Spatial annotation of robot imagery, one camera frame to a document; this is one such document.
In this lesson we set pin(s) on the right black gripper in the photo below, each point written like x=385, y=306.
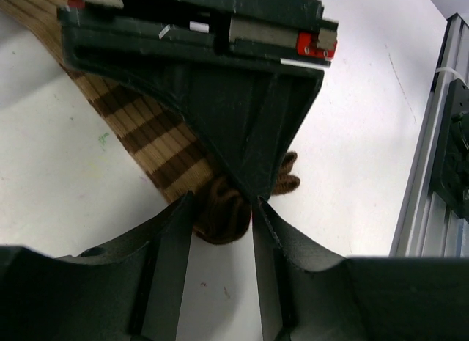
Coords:
x=201, y=60

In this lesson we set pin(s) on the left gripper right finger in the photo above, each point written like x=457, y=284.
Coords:
x=308, y=292

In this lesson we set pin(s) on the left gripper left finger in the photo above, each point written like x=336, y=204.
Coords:
x=129, y=288

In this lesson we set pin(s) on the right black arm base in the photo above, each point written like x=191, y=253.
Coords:
x=450, y=171

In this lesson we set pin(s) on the aluminium rail frame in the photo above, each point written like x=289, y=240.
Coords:
x=426, y=226

